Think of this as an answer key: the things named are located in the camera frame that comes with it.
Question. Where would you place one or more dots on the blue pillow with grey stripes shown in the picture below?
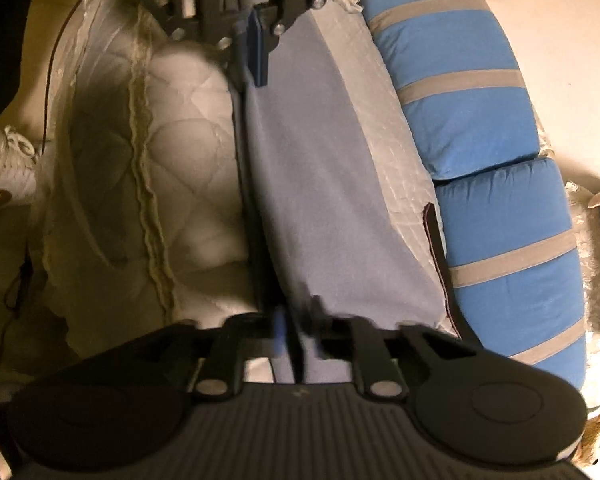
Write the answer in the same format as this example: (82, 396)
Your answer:
(455, 40)
(505, 210)

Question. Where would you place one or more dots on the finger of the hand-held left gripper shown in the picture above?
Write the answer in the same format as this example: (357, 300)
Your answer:
(257, 50)
(205, 5)

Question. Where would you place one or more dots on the brown plush bear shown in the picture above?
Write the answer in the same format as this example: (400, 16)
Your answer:
(597, 435)

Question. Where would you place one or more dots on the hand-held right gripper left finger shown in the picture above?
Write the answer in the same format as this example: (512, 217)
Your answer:
(280, 335)

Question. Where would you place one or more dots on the white sneaker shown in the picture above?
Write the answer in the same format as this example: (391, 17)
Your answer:
(5, 170)

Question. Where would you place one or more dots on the grey-blue pants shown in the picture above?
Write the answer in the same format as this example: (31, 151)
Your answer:
(320, 185)

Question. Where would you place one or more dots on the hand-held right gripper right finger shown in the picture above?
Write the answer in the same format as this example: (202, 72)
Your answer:
(316, 327)

